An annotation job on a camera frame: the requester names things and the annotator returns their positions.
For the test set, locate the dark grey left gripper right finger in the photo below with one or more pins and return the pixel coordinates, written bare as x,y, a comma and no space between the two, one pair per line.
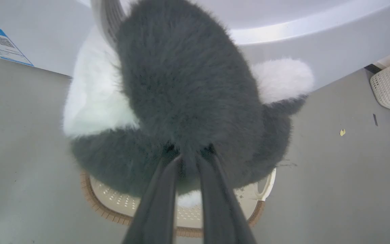
220,210

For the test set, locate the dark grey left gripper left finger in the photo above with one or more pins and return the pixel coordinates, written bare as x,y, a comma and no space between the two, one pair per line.
156,210

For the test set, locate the grey and white plush toy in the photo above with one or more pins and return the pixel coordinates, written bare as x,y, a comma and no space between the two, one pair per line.
188,101

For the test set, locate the cream laundry basket brown rim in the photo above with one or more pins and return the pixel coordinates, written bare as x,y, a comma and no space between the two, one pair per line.
188,217

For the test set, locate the white washing machine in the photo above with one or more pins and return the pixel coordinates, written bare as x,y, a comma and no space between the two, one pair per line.
317,37

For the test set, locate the yellow paper scrap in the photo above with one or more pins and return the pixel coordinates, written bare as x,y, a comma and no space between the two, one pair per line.
342,132

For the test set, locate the small black strip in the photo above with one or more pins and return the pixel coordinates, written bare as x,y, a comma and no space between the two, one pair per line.
375,119

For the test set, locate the blue energy label sticker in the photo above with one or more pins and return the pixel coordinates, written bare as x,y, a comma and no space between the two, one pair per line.
2,44

